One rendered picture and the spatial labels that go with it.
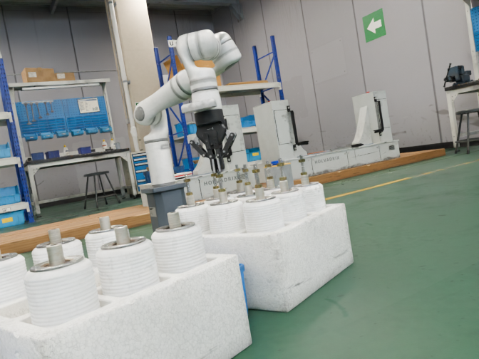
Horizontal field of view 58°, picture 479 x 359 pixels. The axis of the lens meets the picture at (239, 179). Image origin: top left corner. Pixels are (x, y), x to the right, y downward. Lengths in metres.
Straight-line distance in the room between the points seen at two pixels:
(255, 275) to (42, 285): 0.52
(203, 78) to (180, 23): 9.90
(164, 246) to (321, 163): 3.36
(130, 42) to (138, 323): 7.37
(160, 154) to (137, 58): 6.27
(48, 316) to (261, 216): 0.54
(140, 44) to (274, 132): 4.52
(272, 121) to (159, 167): 2.33
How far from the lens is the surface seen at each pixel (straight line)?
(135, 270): 0.73
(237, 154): 3.64
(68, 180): 9.54
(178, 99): 1.58
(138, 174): 6.72
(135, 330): 0.70
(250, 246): 1.03
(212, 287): 0.80
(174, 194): 1.67
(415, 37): 6.90
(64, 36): 10.08
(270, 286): 1.03
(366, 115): 4.81
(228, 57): 1.43
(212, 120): 1.11
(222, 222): 1.10
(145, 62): 7.91
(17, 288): 0.90
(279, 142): 3.88
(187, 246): 0.80
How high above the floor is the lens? 0.36
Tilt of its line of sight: 3 degrees down
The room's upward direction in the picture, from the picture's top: 9 degrees counter-clockwise
